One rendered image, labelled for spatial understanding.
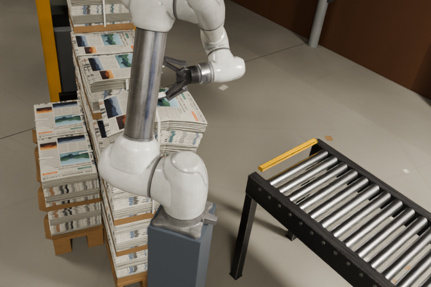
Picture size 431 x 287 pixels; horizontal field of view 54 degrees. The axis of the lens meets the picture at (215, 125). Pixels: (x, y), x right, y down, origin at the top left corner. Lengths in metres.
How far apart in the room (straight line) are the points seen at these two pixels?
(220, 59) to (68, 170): 1.08
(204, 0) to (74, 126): 1.65
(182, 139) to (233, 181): 1.48
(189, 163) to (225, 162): 1.99
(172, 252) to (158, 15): 0.84
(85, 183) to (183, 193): 1.09
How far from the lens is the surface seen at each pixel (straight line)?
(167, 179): 1.44
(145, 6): 1.35
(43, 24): 3.33
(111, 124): 1.78
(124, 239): 2.21
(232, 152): 3.52
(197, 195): 1.46
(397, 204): 2.25
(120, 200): 2.01
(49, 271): 2.77
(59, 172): 2.43
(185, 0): 1.31
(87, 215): 2.63
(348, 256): 1.92
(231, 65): 1.82
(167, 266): 1.72
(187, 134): 1.81
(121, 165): 1.49
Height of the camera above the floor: 2.20
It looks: 36 degrees down
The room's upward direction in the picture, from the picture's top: 7 degrees clockwise
